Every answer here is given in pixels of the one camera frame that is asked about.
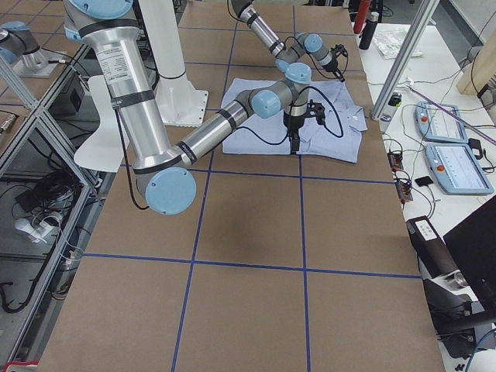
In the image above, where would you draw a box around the red bottle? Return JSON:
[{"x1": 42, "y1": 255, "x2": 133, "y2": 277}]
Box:
[{"x1": 353, "y1": 0, "x2": 371, "y2": 35}]

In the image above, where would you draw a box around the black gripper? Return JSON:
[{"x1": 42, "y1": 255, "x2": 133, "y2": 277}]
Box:
[
  {"x1": 283, "y1": 99, "x2": 325, "y2": 154},
  {"x1": 324, "y1": 44, "x2": 347, "y2": 82}
]

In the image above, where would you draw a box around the upper teach pendant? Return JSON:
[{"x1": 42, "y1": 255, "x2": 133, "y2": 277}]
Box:
[{"x1": 415, "y1": 102, "x2": 468, "y2": 143}]

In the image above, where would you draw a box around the blue striped button shirt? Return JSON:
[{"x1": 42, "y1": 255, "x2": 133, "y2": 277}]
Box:
[{"x1": 222, "y1": 77, "x2": 368, "y2": 165}]

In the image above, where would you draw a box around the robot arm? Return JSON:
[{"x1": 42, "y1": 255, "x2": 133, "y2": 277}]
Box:
[
  {"x1": 64, "y1": 1, "x2": 312, "y2": 215},
  {"x1": 226, "y1": 1, "x2": 348, "y2": 82}
]

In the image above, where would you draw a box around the black water bottle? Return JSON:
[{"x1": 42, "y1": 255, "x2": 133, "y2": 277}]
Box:
[{"x1": 359, "y1": 12, "x2": 380, "y2": 50}]

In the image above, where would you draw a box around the lower teach pendant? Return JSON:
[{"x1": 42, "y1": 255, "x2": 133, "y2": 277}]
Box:
[{"x1": 425, "y1": 143, "x2": 494, "y2": 195}]

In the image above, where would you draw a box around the aluminium frame post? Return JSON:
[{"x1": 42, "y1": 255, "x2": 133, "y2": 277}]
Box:
[{"x1": 371, "y1": 0, "x2": 439, "y2": 120}]

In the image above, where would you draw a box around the black monitor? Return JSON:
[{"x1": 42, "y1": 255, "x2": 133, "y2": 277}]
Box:
[{"x1": 443, "y1": 198, "x2": 495, "y2": 308}]

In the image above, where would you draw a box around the black box device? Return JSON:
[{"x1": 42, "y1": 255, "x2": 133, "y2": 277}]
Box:
[{"x1": 406, "y1": 216, "x2": 459, "y2": 277}]

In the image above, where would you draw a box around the teach pendant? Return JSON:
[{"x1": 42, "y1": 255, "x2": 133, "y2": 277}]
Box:
[
  {"x1": 415, "y1": 102, "x2": 468, "y2": 143},
  {"x1": 425, "y1": 143, "x2": 494, "y2": 195}
]

